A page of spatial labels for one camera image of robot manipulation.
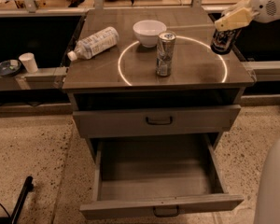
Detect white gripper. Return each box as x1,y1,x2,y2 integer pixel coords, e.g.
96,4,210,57
215,0,280,32

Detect dark pepsi can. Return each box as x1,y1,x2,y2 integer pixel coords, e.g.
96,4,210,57
211,29,241,55

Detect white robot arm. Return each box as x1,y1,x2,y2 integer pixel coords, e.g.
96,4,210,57
211,0,280,224

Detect tall silver can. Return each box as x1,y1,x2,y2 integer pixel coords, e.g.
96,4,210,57
156,31,176,77

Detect grey top drawer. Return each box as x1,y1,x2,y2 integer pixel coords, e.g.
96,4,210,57
73,105,241,138

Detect grey drawer cabinet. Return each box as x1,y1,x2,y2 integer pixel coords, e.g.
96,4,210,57
63,8,254,155

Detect grey open middle drawer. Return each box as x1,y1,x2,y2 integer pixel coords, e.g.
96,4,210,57
80,134,244,220

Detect white bowl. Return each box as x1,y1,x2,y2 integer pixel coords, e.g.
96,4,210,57
133,20,167,48

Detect clear plastic water bottle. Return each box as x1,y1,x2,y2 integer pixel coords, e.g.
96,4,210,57
67,27,119,61

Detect white paper cup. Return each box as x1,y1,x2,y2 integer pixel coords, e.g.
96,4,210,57
19,52,38,73

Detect black bar on floor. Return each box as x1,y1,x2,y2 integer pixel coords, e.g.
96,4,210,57
10,175,34,224

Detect black top drawer handle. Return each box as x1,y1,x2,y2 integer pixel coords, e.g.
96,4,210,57
146,117,173,126

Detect black drawer handle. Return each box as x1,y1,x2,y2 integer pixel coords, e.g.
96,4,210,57
153,206,180,217
146,117,173,126

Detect black middle drawer handle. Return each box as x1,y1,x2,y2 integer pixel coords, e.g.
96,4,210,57
153,206,180,217

